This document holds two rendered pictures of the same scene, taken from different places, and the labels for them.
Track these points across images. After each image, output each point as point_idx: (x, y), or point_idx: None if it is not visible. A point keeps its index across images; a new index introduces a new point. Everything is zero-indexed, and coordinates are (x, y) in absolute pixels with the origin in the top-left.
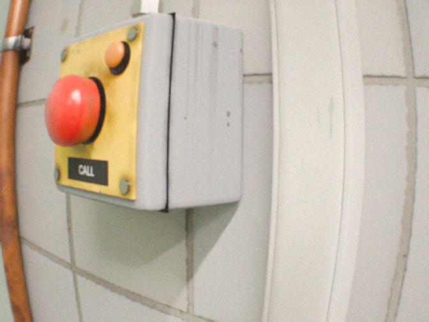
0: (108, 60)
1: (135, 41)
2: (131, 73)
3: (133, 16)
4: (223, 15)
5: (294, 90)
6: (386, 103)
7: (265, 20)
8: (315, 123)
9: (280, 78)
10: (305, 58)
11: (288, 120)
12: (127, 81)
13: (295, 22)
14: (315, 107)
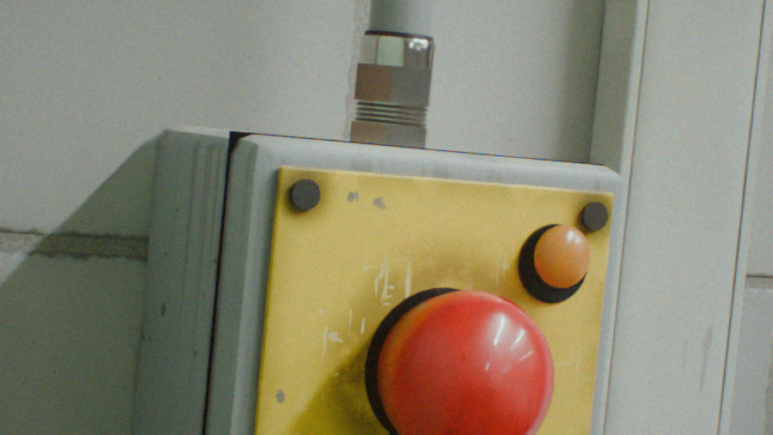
0: (569, 274)
1: (599, 235)
2: (587, 304)
3: (400, 108)
4: (438, 111)
5: (647, 312)
6: (742, 320)
7: (538, 145)
8: (677, 368)
9: (623, 288)
10: (675, 255)
11: (630, 362)
12: (579, 320)
13: (669, 183)
14: (681, 340)
